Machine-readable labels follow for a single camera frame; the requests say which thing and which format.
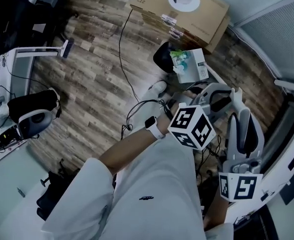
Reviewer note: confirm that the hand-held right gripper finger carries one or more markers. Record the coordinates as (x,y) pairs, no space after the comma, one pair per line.
(232,139)
(255,141)

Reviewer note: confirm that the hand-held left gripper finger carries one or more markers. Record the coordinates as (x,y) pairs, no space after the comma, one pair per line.
(220,112)
(207,89)

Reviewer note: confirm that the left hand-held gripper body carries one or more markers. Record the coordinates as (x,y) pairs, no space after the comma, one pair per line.
(191,126)

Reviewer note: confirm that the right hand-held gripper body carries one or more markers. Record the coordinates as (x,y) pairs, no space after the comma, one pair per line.
(242,186)

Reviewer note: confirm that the blue paper scrap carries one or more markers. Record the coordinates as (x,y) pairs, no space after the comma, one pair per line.
(185,64)

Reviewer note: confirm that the white paper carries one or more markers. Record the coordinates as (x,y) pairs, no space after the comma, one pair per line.
(178,69)

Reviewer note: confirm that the green paper scrap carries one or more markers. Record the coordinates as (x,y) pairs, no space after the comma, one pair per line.
(177,54)

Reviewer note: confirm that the black waste bin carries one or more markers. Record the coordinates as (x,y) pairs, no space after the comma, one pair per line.
(161,56)

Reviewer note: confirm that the person's right forearm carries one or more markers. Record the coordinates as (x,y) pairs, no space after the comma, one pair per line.
(215,209)

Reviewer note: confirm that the person's left forearm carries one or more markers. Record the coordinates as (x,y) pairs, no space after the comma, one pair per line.
(129,146)

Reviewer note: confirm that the person's left hand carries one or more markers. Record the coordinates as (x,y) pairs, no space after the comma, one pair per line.
(165,120)

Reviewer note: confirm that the white smartwatch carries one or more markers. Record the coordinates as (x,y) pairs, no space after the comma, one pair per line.
(153,125)

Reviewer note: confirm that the person's left white shoe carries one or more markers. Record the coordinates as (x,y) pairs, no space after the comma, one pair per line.
(158,89)

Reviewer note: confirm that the person's light grey trousers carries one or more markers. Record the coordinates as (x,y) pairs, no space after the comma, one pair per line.
(144,114)

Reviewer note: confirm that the white desk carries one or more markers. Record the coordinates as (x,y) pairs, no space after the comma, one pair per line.
(1,71)
(290,83)

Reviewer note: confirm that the person's light grey shirt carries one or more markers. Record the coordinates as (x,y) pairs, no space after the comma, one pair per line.
(156,196)

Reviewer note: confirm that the white broom dark bristles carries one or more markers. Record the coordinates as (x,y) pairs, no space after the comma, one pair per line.
(67,47)

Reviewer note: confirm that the grey white chair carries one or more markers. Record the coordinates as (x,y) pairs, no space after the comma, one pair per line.
(36,120)

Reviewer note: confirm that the black office chair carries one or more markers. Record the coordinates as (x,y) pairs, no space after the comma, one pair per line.
(24,21)

